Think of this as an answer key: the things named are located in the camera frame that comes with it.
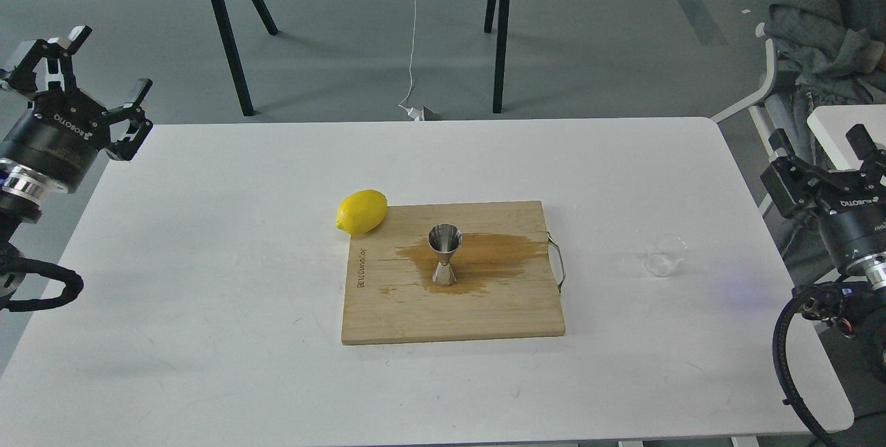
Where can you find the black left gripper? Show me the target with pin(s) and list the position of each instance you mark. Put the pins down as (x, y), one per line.
(62, 145)

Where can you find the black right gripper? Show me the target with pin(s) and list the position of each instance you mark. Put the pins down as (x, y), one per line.
(851, 223)

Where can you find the clear plastic measuring cup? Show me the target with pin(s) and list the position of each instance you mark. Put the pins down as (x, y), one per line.
(667, 253)

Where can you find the steel double jigger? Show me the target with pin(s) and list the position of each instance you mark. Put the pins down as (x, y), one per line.
(445, 239)

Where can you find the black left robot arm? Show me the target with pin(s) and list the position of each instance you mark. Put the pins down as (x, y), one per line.
(30, 284)

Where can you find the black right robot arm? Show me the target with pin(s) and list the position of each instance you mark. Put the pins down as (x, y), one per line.
(852, 305)

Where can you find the white chair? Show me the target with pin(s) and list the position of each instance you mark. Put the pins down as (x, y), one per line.
(770, 106)

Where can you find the seated person in grey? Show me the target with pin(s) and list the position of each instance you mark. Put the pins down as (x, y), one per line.
(837, 47)

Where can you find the yellow lemon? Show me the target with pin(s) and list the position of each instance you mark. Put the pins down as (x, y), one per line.
(361, 212)

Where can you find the wooden cutting board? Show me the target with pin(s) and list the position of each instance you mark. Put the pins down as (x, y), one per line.
(504, 285)

